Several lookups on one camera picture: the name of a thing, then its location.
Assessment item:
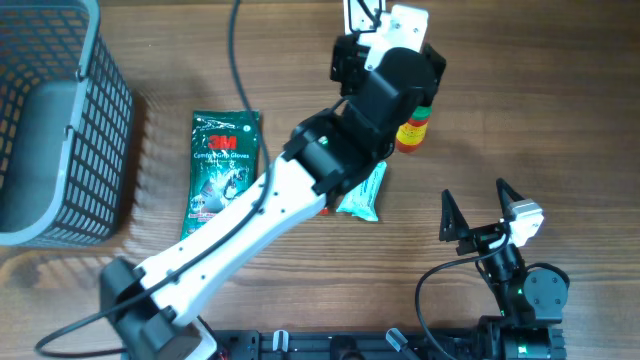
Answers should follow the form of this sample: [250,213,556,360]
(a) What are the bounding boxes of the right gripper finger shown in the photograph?
[439,190,470,242]
[496,178,524,220]

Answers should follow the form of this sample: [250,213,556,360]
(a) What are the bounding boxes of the teal wipes packet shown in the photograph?
[336,161,387,222]

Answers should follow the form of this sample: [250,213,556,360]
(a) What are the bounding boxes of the red yellow sauce bottle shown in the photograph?
[395,106,432,153]

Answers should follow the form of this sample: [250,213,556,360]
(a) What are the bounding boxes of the green 3M gloves packet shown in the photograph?
[181,111,259,239]

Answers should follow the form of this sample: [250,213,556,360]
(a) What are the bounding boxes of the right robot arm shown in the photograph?
[439,178,570,359]

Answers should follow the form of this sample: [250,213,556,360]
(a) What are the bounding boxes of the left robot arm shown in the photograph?
[100,46,446,359]

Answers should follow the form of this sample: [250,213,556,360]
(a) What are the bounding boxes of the white barcode scanner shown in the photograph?
[343,0,386,35]

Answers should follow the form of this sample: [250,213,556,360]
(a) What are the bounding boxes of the grey plastic mesh basket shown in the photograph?
[1,0,134,248]

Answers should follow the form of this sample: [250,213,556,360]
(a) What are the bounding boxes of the black right camera cable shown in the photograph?
[414,234,511,360]

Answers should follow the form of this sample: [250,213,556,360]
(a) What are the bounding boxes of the black camera cable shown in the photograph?
[33,0,274,359]
[414,234,511,360]

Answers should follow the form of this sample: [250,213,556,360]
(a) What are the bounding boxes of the black left camera cable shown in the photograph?
[33,0,274,359]

